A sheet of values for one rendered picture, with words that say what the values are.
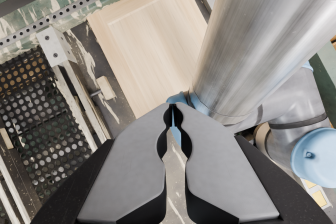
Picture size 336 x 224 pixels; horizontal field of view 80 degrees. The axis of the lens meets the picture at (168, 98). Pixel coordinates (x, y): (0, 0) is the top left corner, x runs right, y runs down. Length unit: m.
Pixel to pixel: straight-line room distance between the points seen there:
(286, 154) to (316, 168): 0.04
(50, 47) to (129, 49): 0.26
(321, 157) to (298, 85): 0.09
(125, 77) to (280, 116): 0.54
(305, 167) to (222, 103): 0.17
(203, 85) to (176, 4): 0.63
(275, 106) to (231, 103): 0.12
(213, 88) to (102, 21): 0.67
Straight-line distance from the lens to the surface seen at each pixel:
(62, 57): 0.76
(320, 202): 0.90
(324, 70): 0.86
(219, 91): 0.17
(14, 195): 0.88
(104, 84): 0.73
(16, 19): 0.91
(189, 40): 0.75
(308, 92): 0.32
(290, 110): 0.32
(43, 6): 0.88
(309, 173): 0.32
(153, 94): 0.71
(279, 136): 0.34
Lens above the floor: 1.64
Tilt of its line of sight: 38 degrees down
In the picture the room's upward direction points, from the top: 153 degrees clockwise
